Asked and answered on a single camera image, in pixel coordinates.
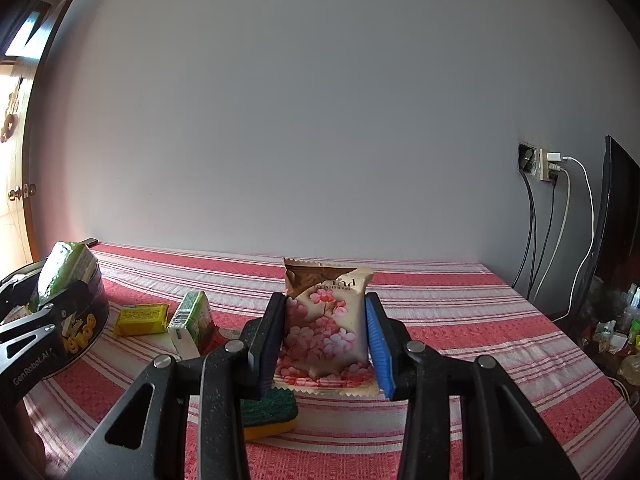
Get round black metal tin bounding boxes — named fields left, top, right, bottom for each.
left=0, top=260, right=111, bottom=378

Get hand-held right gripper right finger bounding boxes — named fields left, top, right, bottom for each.
left=365, top=294, right=581, bottom=480

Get beige wall socket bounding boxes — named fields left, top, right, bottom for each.
left=537, top=147, right=560, bottom=184

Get wooden door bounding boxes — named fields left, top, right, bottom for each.
left=0, top=0, right=76, bottom=271

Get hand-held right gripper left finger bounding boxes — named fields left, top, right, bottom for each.
left=65, top=292, right=288, bottom=480

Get green tissue pack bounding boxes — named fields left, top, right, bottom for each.
left=167, top=290, right=217, bottom=361
left=27, top=241, right=99, bottom=313

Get hanging door ornament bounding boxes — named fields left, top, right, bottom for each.
left=0, top=77, right=26, bottom=143

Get white charging cable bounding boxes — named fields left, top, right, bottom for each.
left=549, top=156, right=596, bottom=322

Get red striped cloth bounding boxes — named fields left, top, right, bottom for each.
left=22, top=242, right=640, bottom=480

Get black monitor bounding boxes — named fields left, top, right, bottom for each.
left=570, top=135, right=640, bottom=341

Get black cable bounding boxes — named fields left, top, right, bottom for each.
left=512, top=172, right=537, bottom=303
left=537, top=181, right=557, bottom=303

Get pile of small bottles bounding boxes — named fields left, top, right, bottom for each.
left=582, top=282, right=640, bottom=386

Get large green yellow sponge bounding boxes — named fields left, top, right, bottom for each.
left=240, top=387, right=299, bottom=442

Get grey cable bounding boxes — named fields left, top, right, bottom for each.
left=547, top=171, right=572, bottom=306

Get yellow packet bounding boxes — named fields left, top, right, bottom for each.
left=113, top=303, right=171, bottom=337

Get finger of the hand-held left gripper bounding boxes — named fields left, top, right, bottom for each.
left=0, top=302, right=57, bottom=356
left=0, top=262, right=43, bottom=306

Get pink floral snack packet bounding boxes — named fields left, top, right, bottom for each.
left=274, top=257, right=383, bottom=398

